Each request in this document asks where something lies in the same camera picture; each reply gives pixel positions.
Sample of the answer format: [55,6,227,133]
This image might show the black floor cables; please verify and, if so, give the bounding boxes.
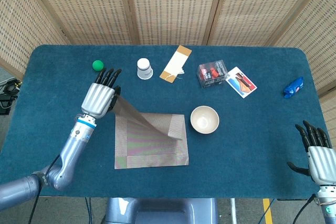
[0,77,23,116]

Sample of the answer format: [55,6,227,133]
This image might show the blue snack packet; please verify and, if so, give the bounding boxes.
[282,76,305,100]

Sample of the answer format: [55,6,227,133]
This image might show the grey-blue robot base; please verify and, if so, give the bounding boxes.
[101,197,220,224]

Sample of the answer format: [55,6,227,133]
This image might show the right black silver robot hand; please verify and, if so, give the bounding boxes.
[287,120,336,186]

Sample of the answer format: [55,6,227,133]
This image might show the beige bowl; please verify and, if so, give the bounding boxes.
[190,105,220,135]

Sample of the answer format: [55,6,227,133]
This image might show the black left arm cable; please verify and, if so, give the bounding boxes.
[27,154,61,224]

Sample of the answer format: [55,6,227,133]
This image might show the woven wooden folding screen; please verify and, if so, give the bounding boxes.
[0,0,336,141]

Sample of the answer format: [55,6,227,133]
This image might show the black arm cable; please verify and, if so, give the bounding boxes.
[292,194,317,224]
[27,154,61,224]

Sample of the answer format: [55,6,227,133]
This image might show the metal table leg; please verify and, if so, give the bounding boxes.
[229,198,238,224]

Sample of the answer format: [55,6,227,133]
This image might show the blue hanging cable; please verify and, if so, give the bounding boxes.
[84,197,92,224]

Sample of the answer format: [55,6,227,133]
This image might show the brown woven placemat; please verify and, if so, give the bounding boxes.
[113,94,190,170]

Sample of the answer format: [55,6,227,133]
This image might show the clear box with red toys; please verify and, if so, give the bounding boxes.
[197,59,228,89]

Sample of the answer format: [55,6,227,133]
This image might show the white brown paper bookmark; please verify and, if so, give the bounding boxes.
[159,45,193,84]

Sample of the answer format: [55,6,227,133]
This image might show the printed picture card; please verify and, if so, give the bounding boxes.
[225,66,258,99]

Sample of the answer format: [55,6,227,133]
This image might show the white paper cup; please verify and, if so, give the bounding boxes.
[136,58,154,80]

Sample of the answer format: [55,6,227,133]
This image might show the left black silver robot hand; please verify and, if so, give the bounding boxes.
[80,68,123,119]

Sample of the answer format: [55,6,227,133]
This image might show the blue table cloth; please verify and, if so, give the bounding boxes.
[0,45,336,200]

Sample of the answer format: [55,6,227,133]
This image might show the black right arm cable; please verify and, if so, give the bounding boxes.
[292,194,317,224]

